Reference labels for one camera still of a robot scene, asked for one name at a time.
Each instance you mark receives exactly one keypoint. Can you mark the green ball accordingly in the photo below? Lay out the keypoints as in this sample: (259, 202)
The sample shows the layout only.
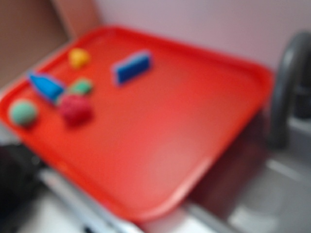
(22, 113)

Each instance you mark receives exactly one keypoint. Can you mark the red toy fruit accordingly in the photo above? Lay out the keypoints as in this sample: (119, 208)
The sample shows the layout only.
(75, 109)

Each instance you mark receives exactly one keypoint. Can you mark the blue bottle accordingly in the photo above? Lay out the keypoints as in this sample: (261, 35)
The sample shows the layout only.
(46, 86)

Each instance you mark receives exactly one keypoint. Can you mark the black object at left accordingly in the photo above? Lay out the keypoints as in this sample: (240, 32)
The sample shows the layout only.
(19, 182)

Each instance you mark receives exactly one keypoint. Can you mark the yellow toy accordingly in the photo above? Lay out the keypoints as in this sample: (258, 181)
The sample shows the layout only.
(78, 58)

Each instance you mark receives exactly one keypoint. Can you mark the red plastic tray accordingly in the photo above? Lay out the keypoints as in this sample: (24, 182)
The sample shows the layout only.
(152, 139)

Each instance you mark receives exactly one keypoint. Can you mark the green flat toy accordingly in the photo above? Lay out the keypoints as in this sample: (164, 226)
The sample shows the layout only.
(81, 86)

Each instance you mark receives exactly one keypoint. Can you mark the blue sponge block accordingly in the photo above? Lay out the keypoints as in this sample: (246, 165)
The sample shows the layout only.
(131, 66)

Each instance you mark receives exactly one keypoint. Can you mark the grey toy sink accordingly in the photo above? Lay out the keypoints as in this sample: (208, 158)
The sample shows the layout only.
(251, 189)

